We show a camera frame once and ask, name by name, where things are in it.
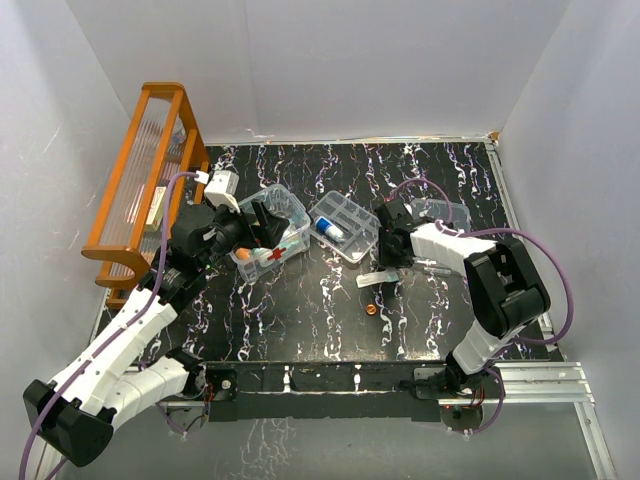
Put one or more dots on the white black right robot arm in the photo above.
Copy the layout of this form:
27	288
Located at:
505	288

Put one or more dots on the white ointment tube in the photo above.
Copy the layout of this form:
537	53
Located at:
329	230

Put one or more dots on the clear divided organizer tray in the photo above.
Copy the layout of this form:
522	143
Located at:
359	225

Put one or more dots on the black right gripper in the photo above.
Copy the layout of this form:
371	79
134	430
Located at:
389	261

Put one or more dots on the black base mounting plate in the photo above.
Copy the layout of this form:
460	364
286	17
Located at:
234	391

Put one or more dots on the brown pill bottle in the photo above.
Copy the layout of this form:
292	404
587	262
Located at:
244	254

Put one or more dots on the white paper leaflet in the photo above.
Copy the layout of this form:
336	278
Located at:
375	278

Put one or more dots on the clear medicine kit box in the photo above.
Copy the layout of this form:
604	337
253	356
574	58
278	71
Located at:
296	240

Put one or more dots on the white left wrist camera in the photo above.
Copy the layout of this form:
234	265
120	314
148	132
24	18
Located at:
221	188

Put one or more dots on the orange wooden rack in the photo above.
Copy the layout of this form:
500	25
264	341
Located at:
163	139

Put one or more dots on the clear box lid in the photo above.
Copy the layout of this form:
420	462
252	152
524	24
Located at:
438	209

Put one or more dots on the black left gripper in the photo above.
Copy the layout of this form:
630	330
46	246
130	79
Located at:
269	229

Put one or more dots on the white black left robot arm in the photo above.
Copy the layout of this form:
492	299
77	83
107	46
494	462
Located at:
78	411

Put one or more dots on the cream box on rack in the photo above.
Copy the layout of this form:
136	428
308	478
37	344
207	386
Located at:
156	210

